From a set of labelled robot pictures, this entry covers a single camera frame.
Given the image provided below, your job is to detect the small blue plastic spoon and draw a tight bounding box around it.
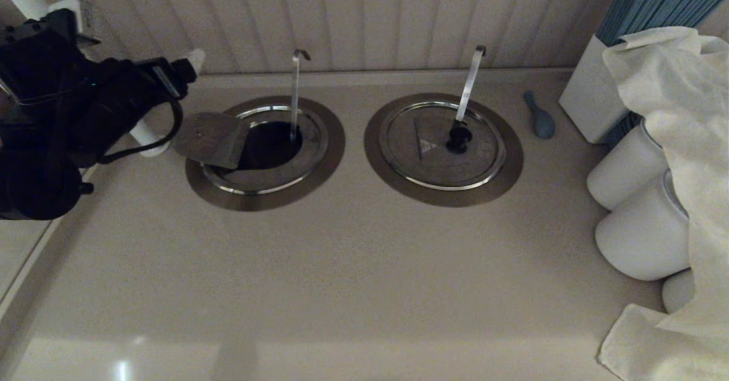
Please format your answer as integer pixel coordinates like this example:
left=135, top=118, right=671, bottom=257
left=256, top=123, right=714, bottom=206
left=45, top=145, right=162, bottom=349
left=523, top=91, right=556, bottom=141

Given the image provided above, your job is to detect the white square holder box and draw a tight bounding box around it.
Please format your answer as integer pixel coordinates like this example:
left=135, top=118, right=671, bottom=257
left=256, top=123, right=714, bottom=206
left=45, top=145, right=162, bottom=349
left=558, top=35, right=630, bottom=145

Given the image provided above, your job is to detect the cream cloth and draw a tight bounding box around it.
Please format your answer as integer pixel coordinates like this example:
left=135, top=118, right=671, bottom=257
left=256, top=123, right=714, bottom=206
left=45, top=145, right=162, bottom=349
left=597, top=26, right=729, bottom=381

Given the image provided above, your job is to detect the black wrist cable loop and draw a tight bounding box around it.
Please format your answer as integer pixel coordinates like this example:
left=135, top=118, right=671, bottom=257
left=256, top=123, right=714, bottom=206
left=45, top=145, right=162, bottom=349
left=97, top=93, right=184, bottom=165

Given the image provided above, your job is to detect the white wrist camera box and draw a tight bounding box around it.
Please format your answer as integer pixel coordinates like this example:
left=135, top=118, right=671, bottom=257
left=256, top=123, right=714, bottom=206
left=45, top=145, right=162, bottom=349
left=48, top=0, right=100, bottom=46

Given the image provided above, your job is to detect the brown steel well ring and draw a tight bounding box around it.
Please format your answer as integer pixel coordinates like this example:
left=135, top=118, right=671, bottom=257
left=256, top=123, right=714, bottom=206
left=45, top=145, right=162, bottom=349
left=186, top=96, right=346, bottom=212
left=364, top=93, right=525, bottom=208

